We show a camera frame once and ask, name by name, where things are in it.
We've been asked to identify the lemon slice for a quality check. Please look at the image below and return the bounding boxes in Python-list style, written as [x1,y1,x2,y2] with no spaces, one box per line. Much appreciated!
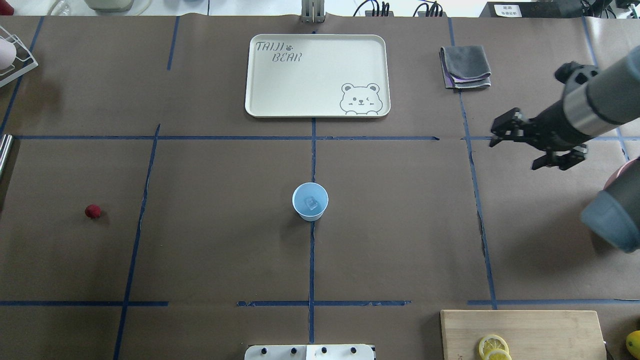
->
[477,334,511,360]
[483,348,512,360]

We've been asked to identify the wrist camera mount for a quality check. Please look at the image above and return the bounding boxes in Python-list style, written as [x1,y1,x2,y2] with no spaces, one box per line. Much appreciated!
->
[531,143,588,171]

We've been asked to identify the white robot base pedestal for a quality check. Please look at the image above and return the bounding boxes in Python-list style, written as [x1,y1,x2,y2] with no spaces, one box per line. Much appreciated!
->
[244,343,377,360]

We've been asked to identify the pink bowl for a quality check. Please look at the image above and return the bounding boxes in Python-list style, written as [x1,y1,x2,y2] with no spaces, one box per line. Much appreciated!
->
[602,157,640,190]

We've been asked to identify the wooden cutting board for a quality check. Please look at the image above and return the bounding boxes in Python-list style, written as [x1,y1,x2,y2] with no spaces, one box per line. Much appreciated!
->
[439,309,607,360]

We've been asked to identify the whole yellow lemon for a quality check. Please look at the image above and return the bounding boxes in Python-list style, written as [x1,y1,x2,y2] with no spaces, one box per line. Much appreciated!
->
[625,330,640,360]

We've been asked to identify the grey folded cloth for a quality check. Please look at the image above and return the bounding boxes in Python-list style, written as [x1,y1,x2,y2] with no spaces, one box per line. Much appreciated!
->
[439,45,492,91]

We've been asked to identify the cream bear tray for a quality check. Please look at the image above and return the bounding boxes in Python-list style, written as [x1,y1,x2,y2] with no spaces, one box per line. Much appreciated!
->
[244,34,391,118]

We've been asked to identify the light blue cup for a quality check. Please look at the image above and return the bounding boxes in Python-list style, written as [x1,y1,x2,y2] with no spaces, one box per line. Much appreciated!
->
[292,182,329,223]

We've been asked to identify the pink cup on rack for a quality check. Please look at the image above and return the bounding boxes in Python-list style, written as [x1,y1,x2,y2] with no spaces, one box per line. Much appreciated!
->
[0,38,18,70]

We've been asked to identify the white cup rack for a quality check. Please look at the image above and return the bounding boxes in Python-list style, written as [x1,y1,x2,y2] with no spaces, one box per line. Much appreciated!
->
[0,26,39,88]

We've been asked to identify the steel muddler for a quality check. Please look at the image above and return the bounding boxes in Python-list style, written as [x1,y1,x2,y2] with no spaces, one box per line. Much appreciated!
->
[0,133,14,178]

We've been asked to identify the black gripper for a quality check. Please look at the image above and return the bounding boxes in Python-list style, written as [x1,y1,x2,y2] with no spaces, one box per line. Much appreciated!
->
[488,99,581,151]

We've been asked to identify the red strawberry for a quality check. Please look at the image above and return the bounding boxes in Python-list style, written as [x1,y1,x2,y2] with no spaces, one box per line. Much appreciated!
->
[84,203,102,219]

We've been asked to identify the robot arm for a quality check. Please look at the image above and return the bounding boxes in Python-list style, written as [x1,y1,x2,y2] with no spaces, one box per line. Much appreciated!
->
[489,47,640,253]

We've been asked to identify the ice cube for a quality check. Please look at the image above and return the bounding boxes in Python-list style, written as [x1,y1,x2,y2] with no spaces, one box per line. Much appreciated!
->
[304,196,320,211]

